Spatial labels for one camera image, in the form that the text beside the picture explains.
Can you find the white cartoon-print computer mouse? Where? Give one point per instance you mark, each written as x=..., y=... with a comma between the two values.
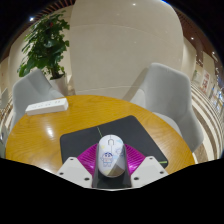
x=111, y=155

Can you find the white power strip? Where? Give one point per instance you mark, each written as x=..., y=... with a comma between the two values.
x=46, y=106

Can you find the grey upholstered chair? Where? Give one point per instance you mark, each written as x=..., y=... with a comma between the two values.
x=28, y=93
x=166, y=96

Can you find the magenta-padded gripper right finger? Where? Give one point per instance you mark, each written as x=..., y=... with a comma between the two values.
x=148, y=168

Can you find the green potted plant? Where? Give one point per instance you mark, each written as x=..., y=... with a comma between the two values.
x=45, y=43

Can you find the black mouse pad green streaks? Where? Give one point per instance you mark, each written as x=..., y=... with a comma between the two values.
x=133, y=131

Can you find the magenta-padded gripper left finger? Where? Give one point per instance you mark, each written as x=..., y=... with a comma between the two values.
x=75, y=168

